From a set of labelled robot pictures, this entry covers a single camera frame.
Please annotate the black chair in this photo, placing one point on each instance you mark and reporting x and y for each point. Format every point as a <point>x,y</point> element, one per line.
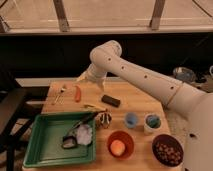
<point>16,116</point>

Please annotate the orange bowl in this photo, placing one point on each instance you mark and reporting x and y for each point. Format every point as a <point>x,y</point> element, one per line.
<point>126,139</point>

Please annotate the orange pepper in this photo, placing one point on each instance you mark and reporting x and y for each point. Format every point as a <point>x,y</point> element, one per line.
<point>78,94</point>

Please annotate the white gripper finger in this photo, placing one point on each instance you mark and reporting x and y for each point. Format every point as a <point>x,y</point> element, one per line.
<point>101,85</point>
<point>82,77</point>

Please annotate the black rectangular block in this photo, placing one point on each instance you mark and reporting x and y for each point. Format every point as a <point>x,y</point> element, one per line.
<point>110,100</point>

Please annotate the white crumpled cloth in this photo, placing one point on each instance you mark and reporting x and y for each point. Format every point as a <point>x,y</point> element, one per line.
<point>84,134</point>

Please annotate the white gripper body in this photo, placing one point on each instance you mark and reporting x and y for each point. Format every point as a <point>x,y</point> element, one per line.
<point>95,74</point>

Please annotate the blue metal pan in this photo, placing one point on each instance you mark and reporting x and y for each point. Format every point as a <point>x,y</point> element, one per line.
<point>184,74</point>

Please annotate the dark brown bowl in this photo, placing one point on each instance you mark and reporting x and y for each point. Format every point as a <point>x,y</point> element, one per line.
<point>167,150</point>

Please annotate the orange ball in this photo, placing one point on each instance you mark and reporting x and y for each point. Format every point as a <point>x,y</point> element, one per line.
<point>117,147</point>

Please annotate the black white small object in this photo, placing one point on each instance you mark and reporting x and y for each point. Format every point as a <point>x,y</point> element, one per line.
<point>69,142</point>

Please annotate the metal fork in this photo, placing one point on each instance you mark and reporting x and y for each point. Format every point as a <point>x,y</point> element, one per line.
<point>62,90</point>

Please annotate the green plastic tray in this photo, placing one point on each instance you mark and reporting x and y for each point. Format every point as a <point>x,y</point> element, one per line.
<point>45,144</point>

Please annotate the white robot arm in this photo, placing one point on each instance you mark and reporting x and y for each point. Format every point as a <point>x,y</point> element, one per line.
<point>193,104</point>

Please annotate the blue plastic cup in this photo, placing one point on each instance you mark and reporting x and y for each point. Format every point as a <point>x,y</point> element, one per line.
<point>130,120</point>

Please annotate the white cup with teal object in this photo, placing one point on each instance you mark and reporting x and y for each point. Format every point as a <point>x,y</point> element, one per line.
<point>152,122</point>

